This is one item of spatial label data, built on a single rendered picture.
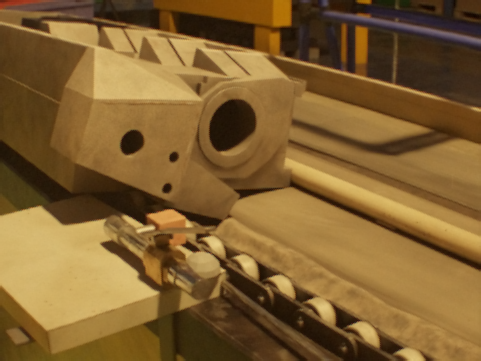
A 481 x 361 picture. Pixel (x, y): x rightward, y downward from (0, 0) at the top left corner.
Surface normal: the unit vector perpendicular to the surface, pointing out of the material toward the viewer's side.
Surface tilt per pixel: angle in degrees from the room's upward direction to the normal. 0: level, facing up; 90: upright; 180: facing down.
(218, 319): 0
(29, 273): 0
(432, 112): 90
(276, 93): 90
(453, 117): 90
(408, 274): 0
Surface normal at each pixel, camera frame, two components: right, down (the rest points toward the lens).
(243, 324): 0.01, -0.94
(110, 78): 0.47, -0.60
